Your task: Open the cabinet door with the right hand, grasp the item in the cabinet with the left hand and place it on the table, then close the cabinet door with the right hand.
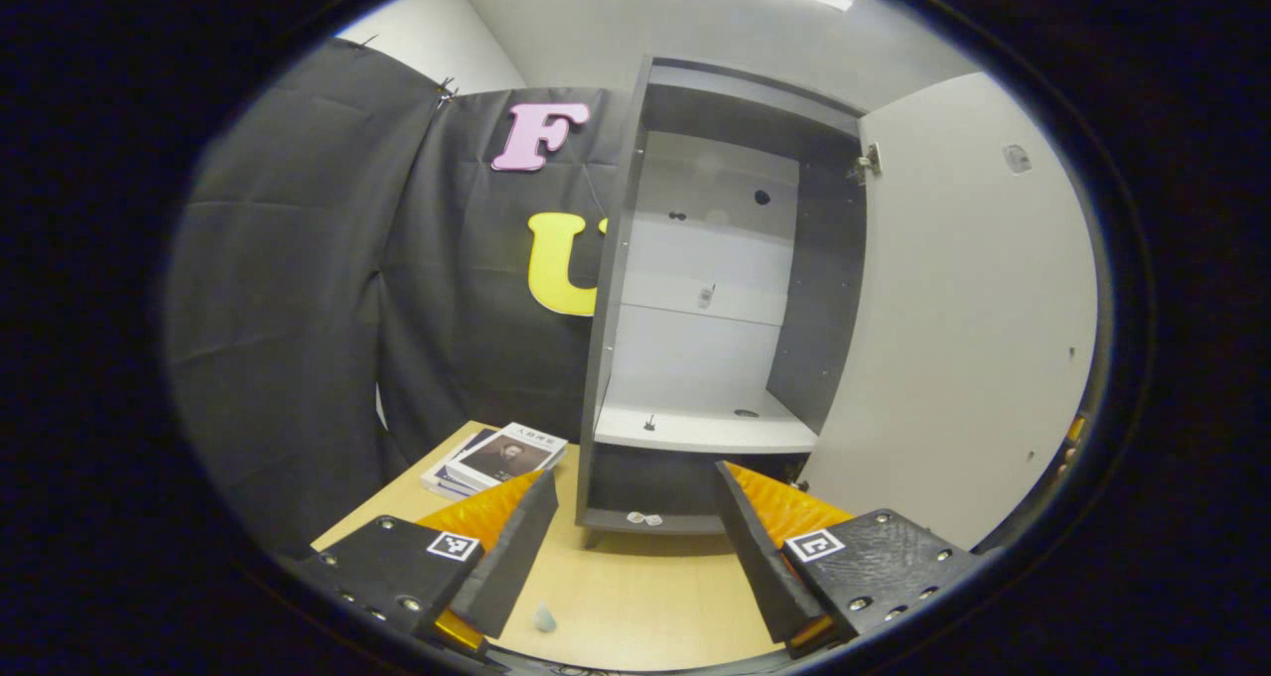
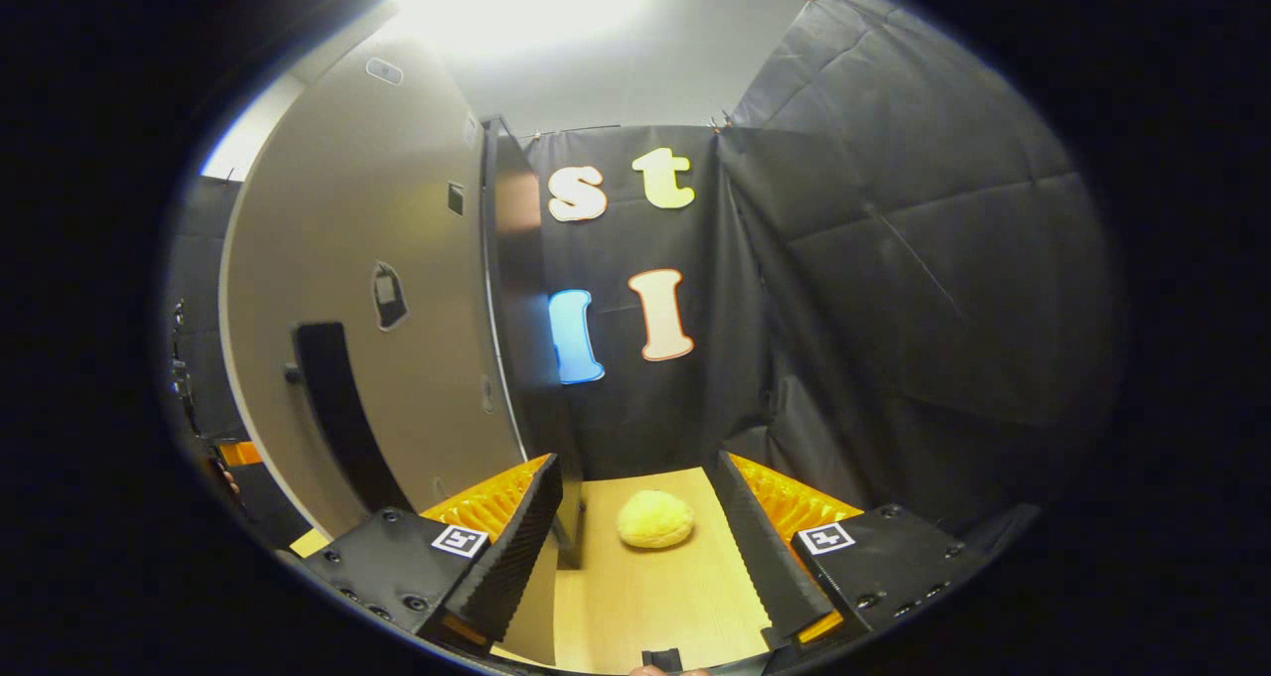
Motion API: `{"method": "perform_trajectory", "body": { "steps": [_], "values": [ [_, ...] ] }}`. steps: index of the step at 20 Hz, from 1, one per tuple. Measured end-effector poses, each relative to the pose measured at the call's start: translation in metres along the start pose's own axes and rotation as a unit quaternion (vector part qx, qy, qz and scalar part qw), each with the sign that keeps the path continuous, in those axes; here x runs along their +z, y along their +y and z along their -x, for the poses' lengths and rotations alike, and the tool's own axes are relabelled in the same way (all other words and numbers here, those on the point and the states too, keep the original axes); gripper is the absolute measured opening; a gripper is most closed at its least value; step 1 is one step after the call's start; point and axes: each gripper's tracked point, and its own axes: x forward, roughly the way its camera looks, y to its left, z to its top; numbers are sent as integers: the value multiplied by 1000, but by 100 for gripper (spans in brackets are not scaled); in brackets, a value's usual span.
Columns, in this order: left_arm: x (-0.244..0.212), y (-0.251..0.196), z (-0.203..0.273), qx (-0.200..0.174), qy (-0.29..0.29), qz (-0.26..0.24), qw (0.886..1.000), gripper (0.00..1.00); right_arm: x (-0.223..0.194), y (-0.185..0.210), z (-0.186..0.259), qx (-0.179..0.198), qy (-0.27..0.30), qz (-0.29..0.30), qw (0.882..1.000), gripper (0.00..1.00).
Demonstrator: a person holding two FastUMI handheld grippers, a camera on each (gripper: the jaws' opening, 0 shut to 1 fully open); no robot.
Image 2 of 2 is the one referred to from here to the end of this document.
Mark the grey cabinet door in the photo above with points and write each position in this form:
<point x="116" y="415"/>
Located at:
<point x="417" y="209"/>

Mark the long ceiling light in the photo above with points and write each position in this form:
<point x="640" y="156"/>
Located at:
<point x="526" y="1"/>

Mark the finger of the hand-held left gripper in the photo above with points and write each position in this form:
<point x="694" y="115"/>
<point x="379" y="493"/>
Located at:
<point x="241" y="454"/>

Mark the black backdrop cloth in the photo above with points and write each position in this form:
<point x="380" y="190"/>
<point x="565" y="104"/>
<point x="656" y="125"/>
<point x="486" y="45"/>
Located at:
<point x="894" y="309"/>

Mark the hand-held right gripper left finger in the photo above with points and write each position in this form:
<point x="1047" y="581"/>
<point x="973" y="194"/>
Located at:
<point x="516" y="557"/>

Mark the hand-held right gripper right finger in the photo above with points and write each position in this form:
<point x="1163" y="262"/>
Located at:
<point x="765" y="567"/>

